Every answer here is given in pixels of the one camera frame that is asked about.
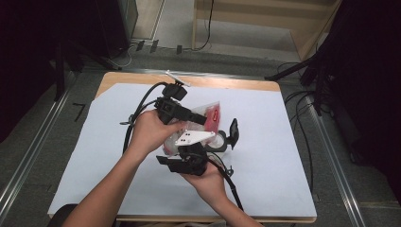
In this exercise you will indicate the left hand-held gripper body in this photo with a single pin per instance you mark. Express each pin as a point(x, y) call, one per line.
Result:
point(168, 110)

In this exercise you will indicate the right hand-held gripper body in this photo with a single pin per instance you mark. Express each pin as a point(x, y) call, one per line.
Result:
point(190, 160)

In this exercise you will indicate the clear pink-label plastic bag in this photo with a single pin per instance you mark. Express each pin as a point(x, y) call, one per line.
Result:
point(212, 116)

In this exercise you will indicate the clear jar with black lid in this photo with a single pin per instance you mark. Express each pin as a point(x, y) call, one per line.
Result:
point(233, 132)

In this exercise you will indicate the person's left hand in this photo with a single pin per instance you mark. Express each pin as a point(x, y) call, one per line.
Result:
point(148, 134)

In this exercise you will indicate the person's right hand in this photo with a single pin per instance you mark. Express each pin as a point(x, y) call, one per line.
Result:
point(209, 186)

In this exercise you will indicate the wooden table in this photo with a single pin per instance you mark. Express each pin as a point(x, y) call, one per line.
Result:
point(220, 82)

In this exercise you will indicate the dark cabinet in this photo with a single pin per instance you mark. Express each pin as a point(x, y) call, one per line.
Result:
point(116, 25)

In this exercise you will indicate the black tripod stand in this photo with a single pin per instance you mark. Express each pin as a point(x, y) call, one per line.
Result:
point(315, 66)

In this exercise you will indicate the light wooden frame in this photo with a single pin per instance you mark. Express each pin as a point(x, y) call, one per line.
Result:
point(302, 38)

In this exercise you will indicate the metal floor rail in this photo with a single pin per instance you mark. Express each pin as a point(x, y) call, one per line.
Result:
point(337, 170)
point(31, 157)

